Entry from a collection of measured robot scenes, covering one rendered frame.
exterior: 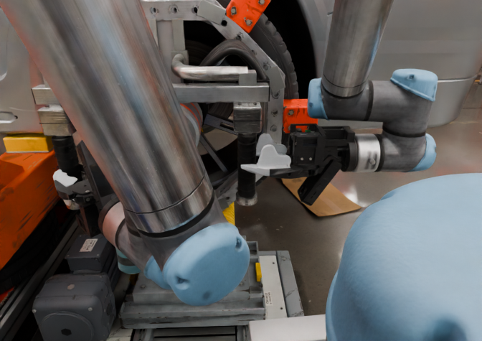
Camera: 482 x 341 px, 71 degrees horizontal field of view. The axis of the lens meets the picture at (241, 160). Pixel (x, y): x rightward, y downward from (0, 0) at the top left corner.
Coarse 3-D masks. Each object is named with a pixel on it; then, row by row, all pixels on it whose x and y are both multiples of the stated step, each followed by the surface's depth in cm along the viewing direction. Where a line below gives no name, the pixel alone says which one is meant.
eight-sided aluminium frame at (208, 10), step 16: (144, 0) 71; (160, 0) 71; (176, 0) 71; (192, 0) 71; (208, 0) 71; (160, 16) 72; (176, 16) 72; (192, 16) 72; (208, 16) 72; (224, 16) 73; (224, 32) 74; (240, 32) 74; (256, 48) 76; (272, 64) 77; (272, 80) 79; (272, 96) 81; (272, 112) 82; (272, 128) 89; (80, 160) 86; (256, 176) 90; (224, 192) 92; (224, 208) 93
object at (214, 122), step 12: (204, 108) 92; (264, 108) 94; (204, 120) 93; (216, 120) 94; (228, 120) 94; (228, 132) 95; (204, 144) 97; (228, 144) 119; (204, 156) 119; (216, 156) 98; (228, 156) 111; (216, 168) 107; (228, 168) 101; (216, 180) 100
